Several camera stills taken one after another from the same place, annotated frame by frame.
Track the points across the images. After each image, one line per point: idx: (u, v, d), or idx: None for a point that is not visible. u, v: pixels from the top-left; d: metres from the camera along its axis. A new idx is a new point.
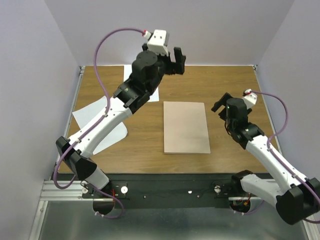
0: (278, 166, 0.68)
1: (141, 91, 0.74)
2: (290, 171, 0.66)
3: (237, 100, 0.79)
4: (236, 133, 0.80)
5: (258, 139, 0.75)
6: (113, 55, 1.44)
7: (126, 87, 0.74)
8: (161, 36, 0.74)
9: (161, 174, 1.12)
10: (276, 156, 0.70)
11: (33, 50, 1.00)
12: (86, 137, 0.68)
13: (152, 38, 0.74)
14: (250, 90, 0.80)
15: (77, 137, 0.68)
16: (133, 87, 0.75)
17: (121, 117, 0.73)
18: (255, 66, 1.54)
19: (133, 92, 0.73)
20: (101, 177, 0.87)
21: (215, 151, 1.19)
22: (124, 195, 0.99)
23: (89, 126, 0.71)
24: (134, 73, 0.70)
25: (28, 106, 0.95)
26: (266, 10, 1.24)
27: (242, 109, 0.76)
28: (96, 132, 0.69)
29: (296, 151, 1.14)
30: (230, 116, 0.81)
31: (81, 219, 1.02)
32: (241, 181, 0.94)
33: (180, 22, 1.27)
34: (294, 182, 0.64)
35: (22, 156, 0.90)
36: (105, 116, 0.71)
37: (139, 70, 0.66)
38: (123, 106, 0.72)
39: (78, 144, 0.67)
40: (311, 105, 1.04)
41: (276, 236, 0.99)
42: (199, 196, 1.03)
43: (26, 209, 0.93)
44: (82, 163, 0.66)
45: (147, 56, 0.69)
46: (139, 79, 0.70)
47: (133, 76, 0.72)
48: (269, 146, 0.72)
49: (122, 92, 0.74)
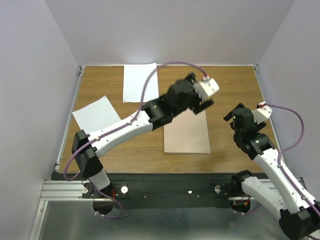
0: (288, 185, 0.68)
1: (166, 112, 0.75)
2: (299, 192, 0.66)
3: (242, 110, 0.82)
4: (245, 143, 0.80)
5: (269, 153, 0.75)
6: (113, 55, 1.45)
7: (155, 105, 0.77)
8: (213, 89, 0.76)
9: (161, 174, 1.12)
10: (286, 175, 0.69)
11: (34, 50, 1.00)
12: (104, 138, 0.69)
13: (207, 84, 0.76)
14: (264, 103, 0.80)
15: (97, 135, 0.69)
16: (160, 106, 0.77)
17: (143, 129, 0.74)
18: (254, 67, 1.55)
19: (159, 111, 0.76)
20: (102, 178, 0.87)
21: (215, 151, 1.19)
22: (124, 195, 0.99)
23: (110, 129, 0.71)
24: (167, 95, 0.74)
25: (28, 105, 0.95)
26: (265, 11, 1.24)
27: (249, 119, 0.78)
28: (116, 136, 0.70)
29: (296, 151, 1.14)
30: (236, 127, 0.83)
31: (81, 219, 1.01)
32: (242, 183, 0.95)
33: (180, 23, 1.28)
34: (303, 205, 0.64)
35: (22, 156, 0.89)
36: (129, 124, 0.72)
37: (176, 92, 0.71)
38: (148, 120, 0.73)
39: (96, 141, 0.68)
40: (310, 105, 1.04)
41: (276, 236, 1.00)
42: (199, 196, 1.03)
43: (26, 209, 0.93)
44: (94, 161, 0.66)
45: (184, 85, 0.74)
46: (170, 100, 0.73)
47: (165, 96, 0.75)
48: (280, 163, 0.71)
49: (150, 107, 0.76)
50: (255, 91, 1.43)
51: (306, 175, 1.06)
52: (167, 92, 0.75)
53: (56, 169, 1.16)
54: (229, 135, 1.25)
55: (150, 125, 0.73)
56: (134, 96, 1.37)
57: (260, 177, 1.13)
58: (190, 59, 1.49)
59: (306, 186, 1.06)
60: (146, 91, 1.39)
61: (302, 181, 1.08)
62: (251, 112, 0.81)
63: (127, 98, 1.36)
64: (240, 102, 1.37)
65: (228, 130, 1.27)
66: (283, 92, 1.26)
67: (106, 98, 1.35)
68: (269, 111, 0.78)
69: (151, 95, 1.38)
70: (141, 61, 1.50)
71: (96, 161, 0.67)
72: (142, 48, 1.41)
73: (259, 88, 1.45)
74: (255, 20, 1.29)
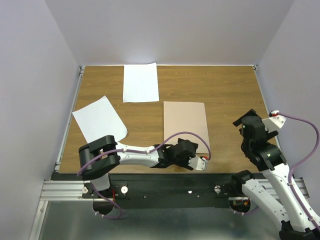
0: (296, 205, 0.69)
1: (167, 158, 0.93)
2: (307, 213, 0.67)
3: (253, 119, 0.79)
4: (255, 155, 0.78)
5: (280, 170, 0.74)
6: (113, 55, 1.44)
7: (162, 150, 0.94)
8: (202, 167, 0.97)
9: (161, 174, 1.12)
10: (295, 194, 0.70)
11: (34, 50, 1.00)
12: (127, 153, 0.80)
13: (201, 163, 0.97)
14: (277, 111, 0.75)
15: (124, 146, 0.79)
16: (165, 152, 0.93)
17: (149, 162, 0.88)
18: (255, 66, 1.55)
19: (163, 155, 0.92)
20: (104, 181, 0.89)
21: (215, 151, 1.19)
22: (124, 195, 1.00)
23: (134, 148, 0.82)
24: (176, 147, 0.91)
25: (28, 105, 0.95)
26: (265, 11, 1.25)
27: (259, 129, 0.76)
28: (136, 156, 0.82)
29: (297, 151, 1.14)
30: (246, 136, 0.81)
31: (81, 220, 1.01)
32: (242, 186, 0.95)
33: (180, 23, 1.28)
34: (309, 226, 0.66)
35: (22, 156, 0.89)
36: (146, 153, 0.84)
37: (183, 149, 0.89)
38: (157, 158, 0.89)
39: (121, 152, 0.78)
40: (311, 104, 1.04)
41: (276, 236, 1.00)
42: (199, 196, 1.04)
43: (27, 209, 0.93)
44: (109, 168, 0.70)
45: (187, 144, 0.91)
46: (175, 151, 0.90)
47: (172, 147, 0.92)
48: (290, 181, 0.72)
49: (158, 151, 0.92)
50: (255, 91, 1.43)
51: (307, 174, 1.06)
52: (177, 144, 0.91)
53: (56, 169, 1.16)
54: (229, 135, 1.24)
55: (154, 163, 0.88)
56: (134, 96, 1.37)
57: (259, 177, 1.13)
58: (190, 58, 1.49)
59: (306, 186, 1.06)
60: (146, 91, 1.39)
61: (302, 181, 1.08)
62: (262, 122, 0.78)
63: (127, 97, 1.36)
64: (240, 102, 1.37)
65: (227, 130, 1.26)
66: (283, 91, 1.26)
67: (105, 98, 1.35)
68: (281, 121, 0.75)
69: (151, 95, 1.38)
70: (141, 61, 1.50)
71: (110, 168, 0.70)
72: (142, 48, 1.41)
73: (259, 88, 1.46)
74: (254, 20, 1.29)
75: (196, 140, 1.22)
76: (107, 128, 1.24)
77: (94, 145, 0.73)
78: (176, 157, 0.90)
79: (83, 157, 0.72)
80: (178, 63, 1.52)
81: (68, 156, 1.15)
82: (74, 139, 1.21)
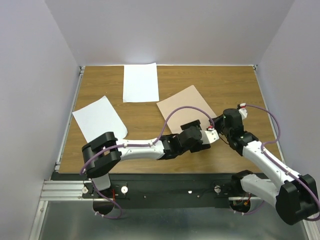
0: (272, 165, 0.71)
1: (174, 148, 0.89)
2: (283, 168, 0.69)
3: (233, 111, 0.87)
4: (233, 141, 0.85)
5: (253, 144, 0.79)
6: (114, 55, 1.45)
7: (168, 141, 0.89)
8: (214, 137, 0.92)
9: (160, 174, 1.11)
10: (269, 157, 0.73)
11: (34, 50, 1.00)
12: (129, 148, 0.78)
13: (210, 133, 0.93)
14: (244, 104, 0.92)
15: (124, 141, 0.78)
16: (171, 142, 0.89)
17: (155, 155, 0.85)
18: (255, 66, 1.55)
19: (169, 146, 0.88)
20: (103, 180, 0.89)
21: (215, 151, 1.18)
22: (124, 195, 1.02)
23: (135, 142, 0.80)
24: (180, 135, 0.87)
25: (29, 105, 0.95)
26: (264, 11, 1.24)
27: (237, 119, 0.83)
28: (138, 150, 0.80)
29: (296, 151, 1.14)
30: (227, 127, 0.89)
31: (81, 219, 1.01)
32: (241, 181, 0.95)
33: (180, 23, 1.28)
34: (287, 179, 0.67)
35: (22, 156, 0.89)
36: (150, 145, 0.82)
37: (187, 137, 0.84)
38: (163, 150, 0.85)
39: (122, 148, 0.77)
40: (311, 105, 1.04)
41: (276, 236, 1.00)
42: (199, 196, 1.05)
43: (27, 208, 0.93)
44: (111, 164, 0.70)
45: (195, 131, 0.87)
46: (179, 141, 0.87)
47: (177, 136, 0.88)
48: (263, 148, 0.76)
49: (164, 142, 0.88)
50: (255, 91, 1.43)
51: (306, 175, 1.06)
52: (181, 132, 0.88)
53: (56, 169, 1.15)
54: None
55: (161, 155, 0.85)
56: (134, 96, 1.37)
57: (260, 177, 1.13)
58: (191, 59, 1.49)
59: None
60: (146, 91, 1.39)
61: None
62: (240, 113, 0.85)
63: (127, 97, 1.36)
64: (240, 102, 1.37)
65: None
66: (283, 91, 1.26)
67: (106, 98, 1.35)
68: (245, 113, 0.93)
69: (151, 96, 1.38)
70: (141, 62, 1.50)
71: (113, 164, 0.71)
72: (142, 49, 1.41)
73: (259, 87, 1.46)
74: (255, 20, 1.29)
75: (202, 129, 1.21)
76: (106, 128, 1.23)
77: (96, 143, 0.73)
78: (182, 145, 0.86)
79: (86, 155, 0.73)
80: (178, 63, 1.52)
81: (68, 156, 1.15)
82: (74, 139, 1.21)
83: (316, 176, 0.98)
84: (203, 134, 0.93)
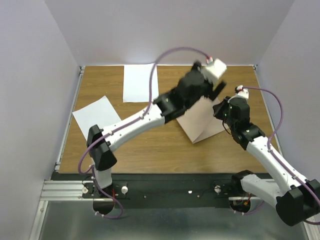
0: (279, 167, 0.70)
1: (178, 105, 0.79)
2: (290, 172, 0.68)
3: (240, 101, 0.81)
4: (237, 134, 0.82)
5: (259, 140, 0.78)
6: (114, 55, 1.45)
7: (166, 98, 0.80)
8: (220, 70, 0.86)
9: (160, 175, 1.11)
10: (276, 158, 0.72)
11: (33, 49, 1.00)
12: (119, 132, 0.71)
13: (213, 67, 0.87)
14: (242, 86, 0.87)
15: (110, 129, 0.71)
16: (172, 98, 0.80)
17: (156, 123, 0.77)
18: (255, 66, 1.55)
19: (171, 104, 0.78)
20: (106, 177, 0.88)
21: (215, 151, 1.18)
22: (123, 195, 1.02)
23: (124, 123, 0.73)
24: (180, 87, 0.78)
25: (28, 105, 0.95)
26: (264, 11, 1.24)
27: (245, 111, 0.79)
28: (129, 130, 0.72)
29: (296, 151, 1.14)
30: (231, 117, 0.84)
31: (81, 219, 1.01)
32: (241, 181, 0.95)
33: (180, 23, 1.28)
34: (294, 184, 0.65)
35: (22, 155, 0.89)
36: (142, 118, 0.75)
37: (187, 86, 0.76)
38: (160, 115, 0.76)
39: (109, 136, 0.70)
40: (311, 104, 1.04)
41: (276, 236, 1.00)
42: (200, 196, 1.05)
43: (27, 208, 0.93)
44: (107, 156, 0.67)
45: (195, 77, 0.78)
46: (181, 94, 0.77)
47: (177, 89, 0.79)
48: (270, 147, 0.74)
49: (162, 102, 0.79)
50: (255, 91, 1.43)
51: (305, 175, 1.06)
52: (179, 85, 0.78)
53: (56, 169, 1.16)
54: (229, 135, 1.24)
55: (162, 120, 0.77)
56: (134, 96, 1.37)
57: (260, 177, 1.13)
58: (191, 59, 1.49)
59: None
60: (146, 91, 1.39)
61: None
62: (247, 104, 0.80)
63: (127, 97, 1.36)
64: None
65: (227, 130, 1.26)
66: (283, 91, 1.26)
67: (106, 98, 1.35)
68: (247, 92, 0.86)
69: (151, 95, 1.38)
70: (141, 61, 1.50)
71: (110, 155, 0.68)
72: (142, 48, 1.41)
73: (259, 87, 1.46)
74: (255, 19, 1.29)
75: (203, 103, 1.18)
76: None
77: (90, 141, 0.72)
78: (185, 96, 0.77)
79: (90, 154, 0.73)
80: (178, 63, 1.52)
81: (68, 156, 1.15)
82: (74, 139, 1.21)
83: (316, 176, 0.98)
84: (207, 74, 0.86)
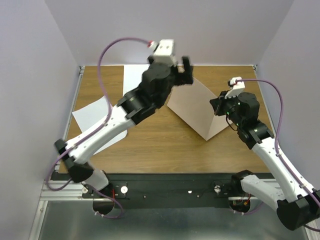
0: (286, 174, 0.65)
1: (146, 103, 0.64)
2: (298, 180, 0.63)
3: (250, 98, 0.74)
4: (244, 132, 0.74)
5: (267, 142, 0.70)
6: (113, 55, 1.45)
7: (132, 97, 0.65)
8: (168, 46, 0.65)
9: (160, 175, 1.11)
10: (284, 163, 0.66)
11: (33, 49, 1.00)
12: (83, 144, 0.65)
13: (158, 49, 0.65)
14: (236, 79, 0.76)
15: (74, 142, 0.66)
16: (140, 96, 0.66)
17: (123, 127, 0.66)
18: (255, 66, 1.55)
19: (138, 102, 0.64)
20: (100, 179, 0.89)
21: (215, 151, 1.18)
22: (123, 195, 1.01)
23: (88, 132, 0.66)
24: (143, 82, 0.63)
25: (28, 105, 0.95)
26: (265, 11, 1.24)
27: (254, 109, 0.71)
28: (92, 141, 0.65)
29: (296, 151, 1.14)
30: (239, 114, 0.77)
31: (81, 219, 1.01)
32: (241, 181, 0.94)
33: (180, 23, 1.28)
34: (301, 193, 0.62)
35: (22, 155, 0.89)
36: (105, 125, 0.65)
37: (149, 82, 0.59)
38: (125, 118, 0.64)
39: (73, 149, 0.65)
40: (311, 104, 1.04)
41: (276, 236, 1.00)
42: (199, 196, 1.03)
43: (26, 208, 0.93)
44: (76, 169, 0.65)
45: (159, 68, 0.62)
46: (146, 91, 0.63)
47: (141, 85, 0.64)
48: (278, 151, 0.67)
49: (127, 102, 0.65)
50: (255, 91, 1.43)
51: (305, 175, 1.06)
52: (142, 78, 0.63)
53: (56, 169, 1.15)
54: (229, 136, 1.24)
55: (128, 123, 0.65)
56: None
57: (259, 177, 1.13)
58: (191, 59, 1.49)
59: None
60: None
61: None
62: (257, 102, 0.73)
63: None
64: None
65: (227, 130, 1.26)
66: (283, 91, 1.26)
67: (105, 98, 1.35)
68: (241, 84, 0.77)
69: None
70: (141, 61, 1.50)
71: (79, 167, 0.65)
72: (142, 48, 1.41)
73: (259, 88, 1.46)
74: (255, 19, 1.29)
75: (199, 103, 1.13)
76: None
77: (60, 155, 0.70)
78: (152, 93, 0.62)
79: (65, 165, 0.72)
80: None
81: None
82: None
83: (316, 176, 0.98)
84: (159, 63, 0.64)
